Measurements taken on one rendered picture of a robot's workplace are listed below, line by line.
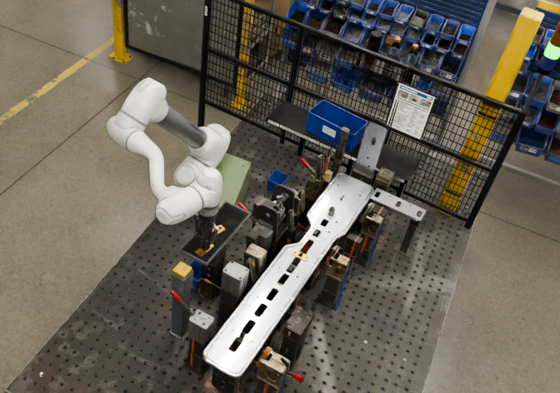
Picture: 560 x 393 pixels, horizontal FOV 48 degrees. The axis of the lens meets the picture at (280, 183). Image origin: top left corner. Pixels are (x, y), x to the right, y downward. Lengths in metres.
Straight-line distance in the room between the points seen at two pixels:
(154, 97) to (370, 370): 1.58
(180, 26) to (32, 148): 1.54
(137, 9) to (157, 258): 2.83
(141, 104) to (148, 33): 2.92
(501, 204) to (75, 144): 3.33
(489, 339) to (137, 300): 2.28
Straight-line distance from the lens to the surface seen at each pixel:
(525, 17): 3.22
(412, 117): 3.57
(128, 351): 3.03
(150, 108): 2.82
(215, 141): 3.25
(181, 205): 2.38
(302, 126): 3.70
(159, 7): 5.50
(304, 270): 2.97
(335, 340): 3.14
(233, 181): 3.47
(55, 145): 5.10
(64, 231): 4.46
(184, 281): 2.70
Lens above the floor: 3.27
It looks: 43 degrees down
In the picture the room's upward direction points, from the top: 10 degrees clockwise
